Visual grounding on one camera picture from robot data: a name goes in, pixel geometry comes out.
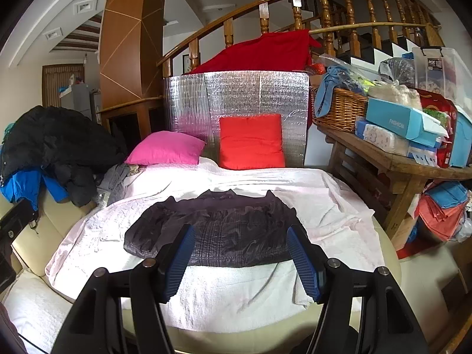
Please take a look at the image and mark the blue cloth in basket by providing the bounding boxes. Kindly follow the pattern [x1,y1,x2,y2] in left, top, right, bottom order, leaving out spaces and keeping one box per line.
[314,65,366,118]

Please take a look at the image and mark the pink and blue cloth stack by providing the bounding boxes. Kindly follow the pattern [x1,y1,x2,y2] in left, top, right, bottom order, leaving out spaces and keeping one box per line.
[415,181,470,241]

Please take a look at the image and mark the grey folded garment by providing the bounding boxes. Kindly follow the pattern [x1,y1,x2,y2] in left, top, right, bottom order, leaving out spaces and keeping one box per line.
[94,163,143,209]

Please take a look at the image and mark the blue jacket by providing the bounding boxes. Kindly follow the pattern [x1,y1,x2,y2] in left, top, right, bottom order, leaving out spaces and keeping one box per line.
[1,169,69,211]

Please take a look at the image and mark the black coat pile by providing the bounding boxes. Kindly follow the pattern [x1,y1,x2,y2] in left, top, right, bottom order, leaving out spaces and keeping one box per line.
[1,106,126,207]

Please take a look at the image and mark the wooden stair railing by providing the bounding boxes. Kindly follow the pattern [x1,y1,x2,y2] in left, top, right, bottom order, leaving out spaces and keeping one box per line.
[156,0,444,78]

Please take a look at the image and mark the clear plastic storage box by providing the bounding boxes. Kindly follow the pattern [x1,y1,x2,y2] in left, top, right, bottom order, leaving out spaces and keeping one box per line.
[412,46,472,117]

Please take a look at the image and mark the white tissue pack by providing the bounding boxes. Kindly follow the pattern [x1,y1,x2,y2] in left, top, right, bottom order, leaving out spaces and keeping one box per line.
[354,118,437,167]

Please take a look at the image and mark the blue cardboard box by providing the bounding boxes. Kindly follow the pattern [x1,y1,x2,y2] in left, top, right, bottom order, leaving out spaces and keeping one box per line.
[366,98,446,147]

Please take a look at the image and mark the brown wooden pillar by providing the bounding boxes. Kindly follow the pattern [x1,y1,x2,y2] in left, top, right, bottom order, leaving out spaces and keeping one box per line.
[99,0,165,109]

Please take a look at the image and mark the wooden side table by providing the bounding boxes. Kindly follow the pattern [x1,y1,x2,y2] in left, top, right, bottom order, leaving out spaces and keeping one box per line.
[318,126,471,251]

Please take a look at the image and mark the black quilted jacket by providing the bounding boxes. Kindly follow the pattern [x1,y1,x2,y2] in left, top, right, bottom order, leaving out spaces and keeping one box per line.
[124,190,301,268]

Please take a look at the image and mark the red snack bag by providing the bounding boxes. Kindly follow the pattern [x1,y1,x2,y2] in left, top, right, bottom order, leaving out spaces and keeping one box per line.
[417,89,458,168]

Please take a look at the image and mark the large red cushion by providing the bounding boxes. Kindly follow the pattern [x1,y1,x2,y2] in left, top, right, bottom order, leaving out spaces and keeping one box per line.
[190,29,322,74]

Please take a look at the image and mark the wicker basket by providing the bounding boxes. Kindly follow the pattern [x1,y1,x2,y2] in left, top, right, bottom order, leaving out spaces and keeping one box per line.
[310,87,368,133]

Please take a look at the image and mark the red square pillow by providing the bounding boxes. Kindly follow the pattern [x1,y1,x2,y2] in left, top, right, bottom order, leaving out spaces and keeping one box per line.
[219,114,286,170]

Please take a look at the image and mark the light blue storage bin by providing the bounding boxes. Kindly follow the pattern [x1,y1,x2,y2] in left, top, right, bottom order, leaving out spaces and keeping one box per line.
[450,106,472,168]

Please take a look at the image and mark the white pink bed blanket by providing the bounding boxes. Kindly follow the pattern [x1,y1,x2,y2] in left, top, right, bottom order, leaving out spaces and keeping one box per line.
[45,158,384,333]

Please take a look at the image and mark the pink pillow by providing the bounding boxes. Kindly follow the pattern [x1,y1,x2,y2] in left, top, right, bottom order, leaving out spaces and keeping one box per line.
[126,131,206,166]

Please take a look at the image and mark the silver foil insulation board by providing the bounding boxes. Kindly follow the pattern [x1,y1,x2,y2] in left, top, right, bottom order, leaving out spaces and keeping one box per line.
[164,71,310,167]

